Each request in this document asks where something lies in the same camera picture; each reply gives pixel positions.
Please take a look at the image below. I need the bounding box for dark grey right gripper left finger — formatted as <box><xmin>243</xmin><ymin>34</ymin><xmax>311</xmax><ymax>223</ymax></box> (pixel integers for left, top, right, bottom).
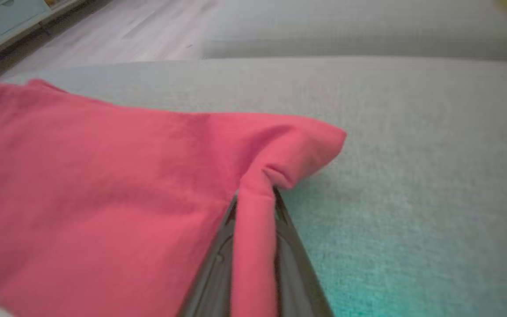
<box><xmin>178</xmin><ymin>189</ymin><xmax>239</xmax><ymax>317</ymax></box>

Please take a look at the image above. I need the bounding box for red jersey with white sleeves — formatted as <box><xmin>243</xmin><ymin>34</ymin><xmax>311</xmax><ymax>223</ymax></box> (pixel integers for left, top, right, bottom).
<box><xmin>0</xmin><ymin>78</ymin><xmax>348</xmax><ymax>317</ymax></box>

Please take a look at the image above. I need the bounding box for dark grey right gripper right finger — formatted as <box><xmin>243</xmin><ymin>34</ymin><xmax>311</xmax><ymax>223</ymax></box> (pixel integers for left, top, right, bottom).
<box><xmin>273</xmin><ymin>187</ymin><xmax>336</xmax><ymax>317</ymax></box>

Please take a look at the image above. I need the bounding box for white and teal shelf unit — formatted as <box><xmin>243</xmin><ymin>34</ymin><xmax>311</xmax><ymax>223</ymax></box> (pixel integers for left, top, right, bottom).
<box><xmin>0</xmin><ymin>0</ymin><xmax>88</xmax><ymax>70</ymax></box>

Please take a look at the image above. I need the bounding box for light grey sofa back cushion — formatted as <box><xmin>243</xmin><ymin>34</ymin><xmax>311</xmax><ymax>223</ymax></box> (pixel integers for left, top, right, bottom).
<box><xmin>200</xmin><ymin>0</ymin><xmax>507</xmax><ymax>60</ymax></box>

